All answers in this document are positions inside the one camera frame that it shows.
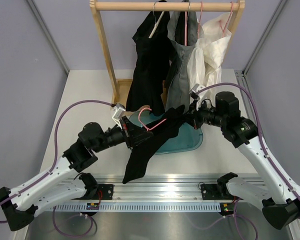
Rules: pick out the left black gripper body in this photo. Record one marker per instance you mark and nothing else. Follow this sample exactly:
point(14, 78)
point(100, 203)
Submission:
point(128, 135)

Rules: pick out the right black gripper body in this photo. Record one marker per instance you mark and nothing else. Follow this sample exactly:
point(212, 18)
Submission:
point(198, 115)

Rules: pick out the pink wire hanger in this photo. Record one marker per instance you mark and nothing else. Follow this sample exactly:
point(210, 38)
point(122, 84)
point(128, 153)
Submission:
point(148, 120)

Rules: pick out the black skirt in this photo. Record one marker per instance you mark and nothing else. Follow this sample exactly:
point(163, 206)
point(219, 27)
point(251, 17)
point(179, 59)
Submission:
point(137, 164)

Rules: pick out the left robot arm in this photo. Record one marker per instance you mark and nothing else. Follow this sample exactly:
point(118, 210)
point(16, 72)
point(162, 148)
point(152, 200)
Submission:
point(65, 179)

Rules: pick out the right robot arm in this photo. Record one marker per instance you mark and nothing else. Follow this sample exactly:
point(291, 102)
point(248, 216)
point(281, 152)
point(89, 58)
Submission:
point(280, 201)

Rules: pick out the pink hanger far right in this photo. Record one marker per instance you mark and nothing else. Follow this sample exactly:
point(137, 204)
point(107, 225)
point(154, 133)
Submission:
point(224, 26)

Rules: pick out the white wooden hanger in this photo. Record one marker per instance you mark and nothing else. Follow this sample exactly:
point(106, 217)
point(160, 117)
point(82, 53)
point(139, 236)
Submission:
point(156, 20)

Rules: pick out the pink hanger under grey dress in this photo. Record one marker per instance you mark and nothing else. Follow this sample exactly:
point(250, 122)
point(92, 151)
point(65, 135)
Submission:
point(186, 20)

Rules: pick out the pink hanger middle right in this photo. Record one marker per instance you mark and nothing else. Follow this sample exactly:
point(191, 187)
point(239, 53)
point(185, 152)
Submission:
point(200, 18)

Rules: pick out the teal plastic tray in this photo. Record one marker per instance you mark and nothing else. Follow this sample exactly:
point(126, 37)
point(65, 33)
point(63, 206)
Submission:
point(188, 138)

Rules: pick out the black dress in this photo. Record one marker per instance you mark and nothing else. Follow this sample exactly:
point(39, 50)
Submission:
point(152, 66)

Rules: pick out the wooden clothes rack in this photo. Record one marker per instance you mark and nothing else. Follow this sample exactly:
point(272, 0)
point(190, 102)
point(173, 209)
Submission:
point(121, 86)

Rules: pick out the white pleated blouse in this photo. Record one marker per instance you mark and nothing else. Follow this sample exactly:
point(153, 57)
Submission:
point(196, 65)

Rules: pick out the cream white garment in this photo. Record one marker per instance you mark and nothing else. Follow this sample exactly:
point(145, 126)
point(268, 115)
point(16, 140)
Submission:
point(214, 49)

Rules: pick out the grey dress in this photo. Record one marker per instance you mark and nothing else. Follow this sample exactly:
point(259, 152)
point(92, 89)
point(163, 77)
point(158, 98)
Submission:
point(177, 82)

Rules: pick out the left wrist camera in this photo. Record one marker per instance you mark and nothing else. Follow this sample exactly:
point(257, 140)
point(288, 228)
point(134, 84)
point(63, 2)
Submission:
point(117, 112)

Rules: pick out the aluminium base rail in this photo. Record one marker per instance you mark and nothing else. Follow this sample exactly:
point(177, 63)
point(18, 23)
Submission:
point(166, 188)

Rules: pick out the slotted cable duct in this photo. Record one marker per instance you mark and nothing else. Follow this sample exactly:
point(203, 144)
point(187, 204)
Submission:
point(141, 207)

